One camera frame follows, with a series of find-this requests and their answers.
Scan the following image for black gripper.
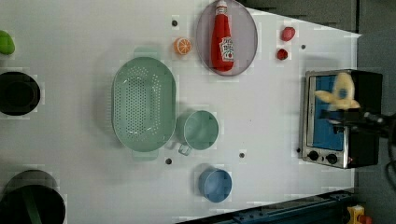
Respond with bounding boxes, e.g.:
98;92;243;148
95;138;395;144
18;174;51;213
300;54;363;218
320;110;395;139

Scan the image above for green mug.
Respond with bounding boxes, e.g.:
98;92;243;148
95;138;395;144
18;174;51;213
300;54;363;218
177;110;219;156

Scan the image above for silver toaster oven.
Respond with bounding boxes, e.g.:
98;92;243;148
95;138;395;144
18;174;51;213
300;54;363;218
302;69;383;169

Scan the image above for small red berry toy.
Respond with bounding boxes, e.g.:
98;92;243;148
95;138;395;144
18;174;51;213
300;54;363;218
276;49;289;61

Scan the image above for yellow red clamp object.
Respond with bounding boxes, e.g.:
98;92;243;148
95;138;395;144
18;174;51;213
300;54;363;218
347;205;373;224

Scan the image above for red strawberry toy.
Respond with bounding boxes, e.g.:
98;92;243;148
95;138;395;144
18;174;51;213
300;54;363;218
281;27;296;41

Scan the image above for grey round plate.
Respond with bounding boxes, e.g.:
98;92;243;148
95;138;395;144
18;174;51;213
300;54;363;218
195;0;258;76

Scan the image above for red plush ketchup bottle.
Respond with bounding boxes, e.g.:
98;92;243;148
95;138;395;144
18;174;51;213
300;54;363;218
211;0;234;72

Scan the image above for blue cup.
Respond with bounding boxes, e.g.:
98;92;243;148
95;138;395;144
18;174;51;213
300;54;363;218
198;167;233;203

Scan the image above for orange slice toy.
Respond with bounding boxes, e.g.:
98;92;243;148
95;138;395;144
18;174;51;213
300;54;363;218
173;37;192;55

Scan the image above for green oval colander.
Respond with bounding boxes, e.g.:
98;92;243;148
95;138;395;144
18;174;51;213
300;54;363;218
112;47;177;161

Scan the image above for black pot with green stripe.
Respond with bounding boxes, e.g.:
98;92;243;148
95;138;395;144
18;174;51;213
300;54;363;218
1;170;66;224

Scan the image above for black round bowl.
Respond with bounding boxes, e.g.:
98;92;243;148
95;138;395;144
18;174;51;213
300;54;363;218
0;71;41;116

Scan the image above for green toy fruit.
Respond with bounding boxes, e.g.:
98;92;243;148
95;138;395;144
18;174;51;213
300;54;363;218
0;31;15;55

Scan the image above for blue metal frame rail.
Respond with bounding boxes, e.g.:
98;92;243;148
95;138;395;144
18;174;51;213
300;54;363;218
177;190;356;224

